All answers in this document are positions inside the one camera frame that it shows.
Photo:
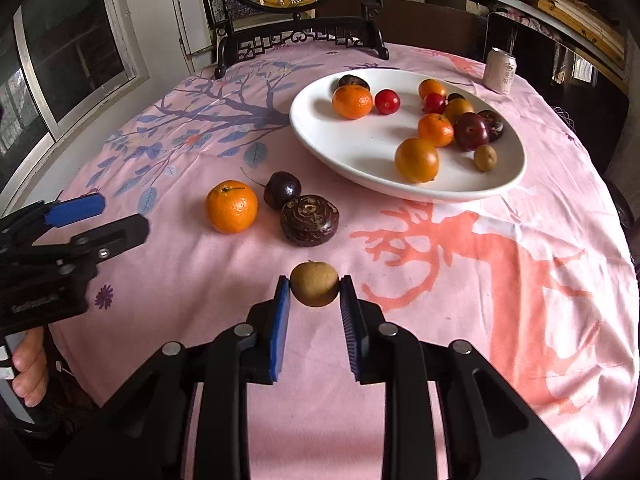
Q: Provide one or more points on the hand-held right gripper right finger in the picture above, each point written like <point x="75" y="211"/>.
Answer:
<point x="352" y="330"/>

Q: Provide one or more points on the dark purple plum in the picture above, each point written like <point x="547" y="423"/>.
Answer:
<point x="455" y="96"/>
<point x="470" y="131"/>

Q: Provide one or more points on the red cherry tomato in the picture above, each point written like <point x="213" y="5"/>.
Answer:
<point x="387" y="101"/>
<point x="434" y="104"/>

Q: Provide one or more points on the black cabinet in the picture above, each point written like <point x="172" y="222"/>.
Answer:
<point x="570" y="110"/>

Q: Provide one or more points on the dark purple cherry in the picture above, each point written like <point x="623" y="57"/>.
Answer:
<point x="282" y="190"/>

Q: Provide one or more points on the person's left hand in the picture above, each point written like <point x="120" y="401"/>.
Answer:
<point x="31" y="367"/>

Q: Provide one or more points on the white plate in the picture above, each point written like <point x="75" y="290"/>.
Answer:
<point x="370" y="145"/>

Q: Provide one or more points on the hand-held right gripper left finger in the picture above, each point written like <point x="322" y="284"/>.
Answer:
<point x="280" y="330"/>

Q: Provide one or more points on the pale beverage can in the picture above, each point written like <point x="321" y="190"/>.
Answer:
<point x="499" y="71"/>

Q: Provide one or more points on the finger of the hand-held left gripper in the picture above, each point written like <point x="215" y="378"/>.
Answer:
<point x="75" y="208"/>
<point x="117" y="232"/>

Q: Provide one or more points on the pink printed tablecloth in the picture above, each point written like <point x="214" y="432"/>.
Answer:
<point x="200" y="285"/>

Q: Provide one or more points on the stack of wooden boards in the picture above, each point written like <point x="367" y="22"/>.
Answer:
<point x="580" y="15"/>

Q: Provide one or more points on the white framed window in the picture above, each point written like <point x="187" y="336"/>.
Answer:
<point x="65" y="60"/>

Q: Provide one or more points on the dark brown mangosteen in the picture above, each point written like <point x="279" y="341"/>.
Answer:
<point x="353" y="81"/>

